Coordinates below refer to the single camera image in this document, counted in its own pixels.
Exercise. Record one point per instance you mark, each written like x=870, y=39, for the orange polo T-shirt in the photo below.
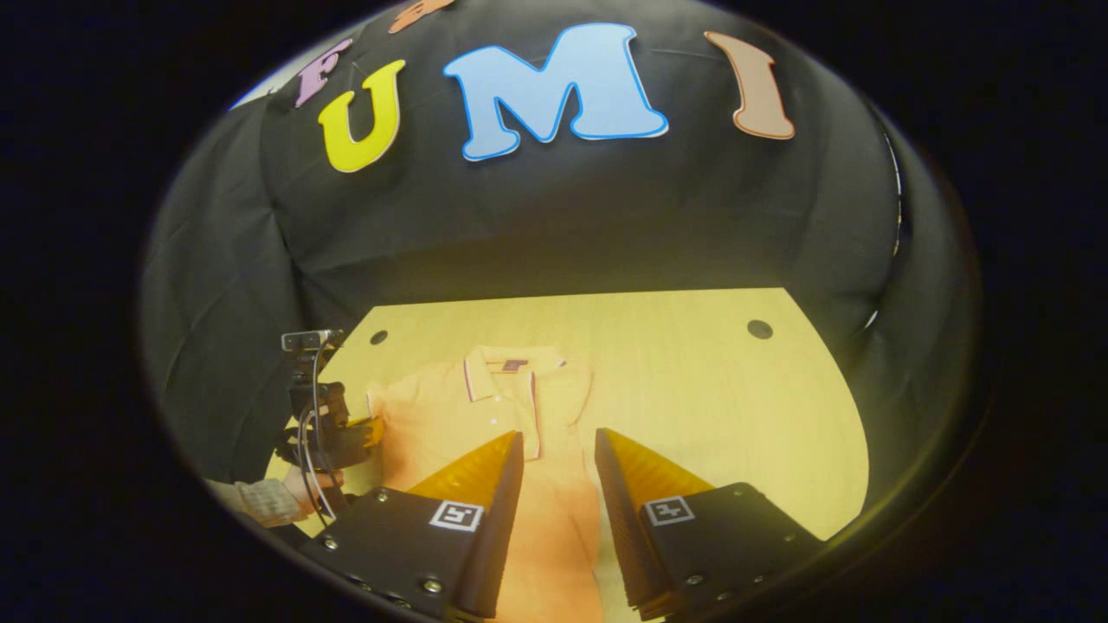
x=441, y=415

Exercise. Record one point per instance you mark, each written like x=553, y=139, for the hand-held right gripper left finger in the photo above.
x=498, y=536

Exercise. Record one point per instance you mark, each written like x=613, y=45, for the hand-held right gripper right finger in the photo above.
x=619, y=528

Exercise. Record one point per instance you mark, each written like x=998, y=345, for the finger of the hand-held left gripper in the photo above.
x=370, y=430

